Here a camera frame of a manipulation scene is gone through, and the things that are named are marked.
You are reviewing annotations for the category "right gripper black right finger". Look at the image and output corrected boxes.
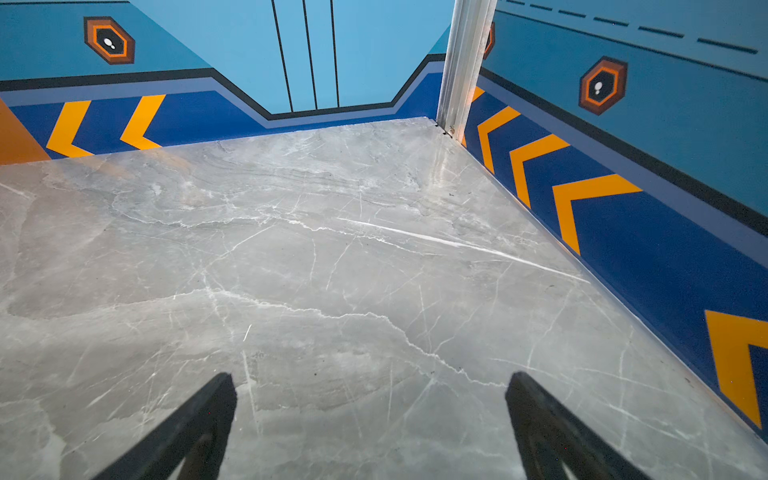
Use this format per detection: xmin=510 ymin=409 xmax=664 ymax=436
xmin=505 ymin=371 xmax=648 ymax=479

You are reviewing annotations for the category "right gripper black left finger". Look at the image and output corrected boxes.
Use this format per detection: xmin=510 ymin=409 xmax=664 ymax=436
xmin=96 ymin=373 xmax=237 ymax=479

